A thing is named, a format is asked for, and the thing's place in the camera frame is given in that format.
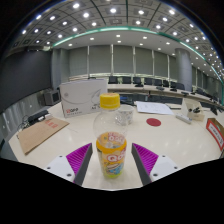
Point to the brown paper envelope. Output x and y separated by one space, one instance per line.
38 133

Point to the white printed paper sheet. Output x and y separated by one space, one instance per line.
153 107

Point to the yellow-capped orange drink bottle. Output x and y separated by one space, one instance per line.
111 156

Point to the ceiling lights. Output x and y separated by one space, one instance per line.
113 10

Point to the black flat device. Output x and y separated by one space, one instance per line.
37 116

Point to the white patterned paper cup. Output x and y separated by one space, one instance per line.
128 115

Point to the white desk organizer box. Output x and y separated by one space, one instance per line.
191 110

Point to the flat round red coaster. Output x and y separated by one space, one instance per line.
153 122

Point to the red-edged cardboard box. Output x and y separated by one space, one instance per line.
216 131

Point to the small grey monitor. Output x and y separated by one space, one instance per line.
51 97

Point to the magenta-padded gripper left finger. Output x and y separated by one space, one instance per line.
78 158

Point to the row of black office chairs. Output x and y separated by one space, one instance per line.
138 80

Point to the white copy paper box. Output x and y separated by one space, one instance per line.
81 98

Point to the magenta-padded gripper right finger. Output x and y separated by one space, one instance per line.
146 159

